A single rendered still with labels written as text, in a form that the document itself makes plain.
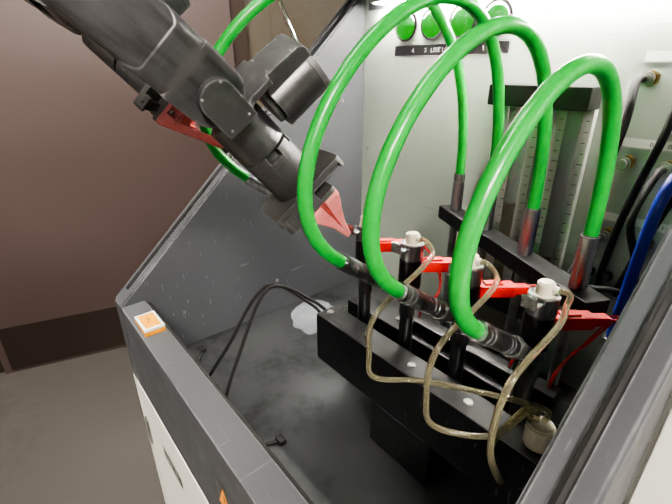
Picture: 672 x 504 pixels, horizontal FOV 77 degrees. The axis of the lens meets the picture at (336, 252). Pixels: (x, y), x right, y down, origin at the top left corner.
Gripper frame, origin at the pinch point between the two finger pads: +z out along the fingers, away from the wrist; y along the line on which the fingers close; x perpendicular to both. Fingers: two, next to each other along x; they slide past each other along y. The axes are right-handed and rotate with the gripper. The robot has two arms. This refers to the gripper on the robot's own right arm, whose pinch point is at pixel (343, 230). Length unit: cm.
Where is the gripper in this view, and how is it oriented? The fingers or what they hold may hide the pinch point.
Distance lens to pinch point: 53.9
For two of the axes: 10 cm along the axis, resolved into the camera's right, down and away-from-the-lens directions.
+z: 6.0, 5.7, 5.5
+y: 6.7, -7.4, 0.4
